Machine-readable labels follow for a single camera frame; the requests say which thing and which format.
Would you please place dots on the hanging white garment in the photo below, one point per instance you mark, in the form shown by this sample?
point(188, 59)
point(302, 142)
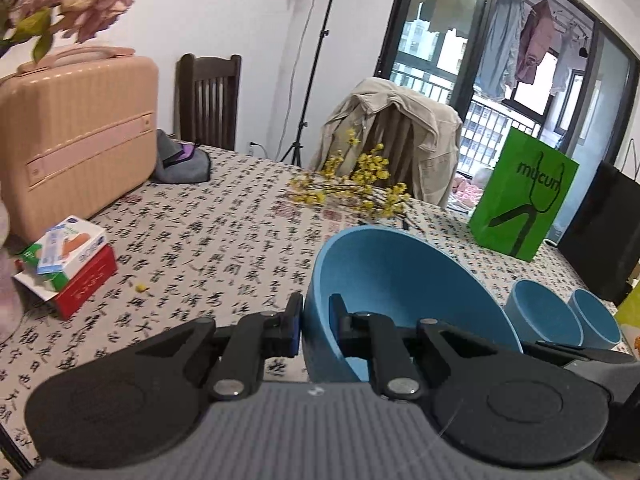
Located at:
point(562, 65)

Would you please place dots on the green paper bag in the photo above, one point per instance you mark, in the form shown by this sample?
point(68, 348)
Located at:
point(515, 190)

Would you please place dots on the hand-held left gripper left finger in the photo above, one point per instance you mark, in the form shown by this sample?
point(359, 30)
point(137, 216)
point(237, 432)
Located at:
point(298, 332)

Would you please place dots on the yellow flower branch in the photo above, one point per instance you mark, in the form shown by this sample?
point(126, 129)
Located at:
point(365, 165)

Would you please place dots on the pink blanket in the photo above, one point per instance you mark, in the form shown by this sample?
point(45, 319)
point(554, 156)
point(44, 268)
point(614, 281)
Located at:
point(470, 192)

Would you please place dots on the black paper bag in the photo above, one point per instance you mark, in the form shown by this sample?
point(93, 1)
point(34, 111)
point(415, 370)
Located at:
point(600, 230)

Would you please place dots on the dried pink flowers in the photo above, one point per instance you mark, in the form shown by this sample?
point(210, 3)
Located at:
point(95, 5)

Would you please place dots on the balcony railing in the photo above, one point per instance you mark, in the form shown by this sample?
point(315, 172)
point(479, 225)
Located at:
point(470, 130)

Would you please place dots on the white blue orange box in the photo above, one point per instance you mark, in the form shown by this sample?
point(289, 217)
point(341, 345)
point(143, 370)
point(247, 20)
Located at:
point(75, 240)

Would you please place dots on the black sliding door frame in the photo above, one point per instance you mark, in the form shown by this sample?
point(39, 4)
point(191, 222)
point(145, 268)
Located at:
point(392, 25)

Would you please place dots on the hanging pink jacket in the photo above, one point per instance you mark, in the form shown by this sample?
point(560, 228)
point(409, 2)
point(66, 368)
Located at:
point(535, 40)

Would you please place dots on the hanging blue shirt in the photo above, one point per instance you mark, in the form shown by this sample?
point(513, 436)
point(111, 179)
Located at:
point(500, 45)

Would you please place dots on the peach hard suitcase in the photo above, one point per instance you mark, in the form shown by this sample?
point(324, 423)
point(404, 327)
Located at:
point(75, 135)

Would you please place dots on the beige jacket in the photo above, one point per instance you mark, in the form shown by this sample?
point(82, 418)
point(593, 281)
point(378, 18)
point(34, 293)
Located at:
point(435, 160)

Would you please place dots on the blue bowl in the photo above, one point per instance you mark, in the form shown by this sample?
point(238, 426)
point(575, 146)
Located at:
point(400, 270)
point(540, 310)
point(597, 320)

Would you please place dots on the yellow-green snack box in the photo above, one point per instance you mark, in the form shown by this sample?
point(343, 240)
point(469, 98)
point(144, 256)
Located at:
point(631, 320)

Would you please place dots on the green white box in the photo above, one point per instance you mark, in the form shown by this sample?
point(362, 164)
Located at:
point(30, 256)

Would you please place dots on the red box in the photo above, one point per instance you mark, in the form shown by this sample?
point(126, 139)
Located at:
point(85, 285)

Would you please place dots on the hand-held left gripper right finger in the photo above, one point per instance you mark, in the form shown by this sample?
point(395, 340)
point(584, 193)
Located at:
point(337, 325)

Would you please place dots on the dark wooden chair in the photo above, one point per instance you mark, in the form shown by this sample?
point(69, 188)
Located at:
point(207, 105)
point(395, 145)

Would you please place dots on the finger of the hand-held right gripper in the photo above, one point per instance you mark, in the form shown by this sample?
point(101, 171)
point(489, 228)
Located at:
point(585, 355)

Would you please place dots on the grey pouch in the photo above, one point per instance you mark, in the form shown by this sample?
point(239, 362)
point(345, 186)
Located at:
point(185, 170)

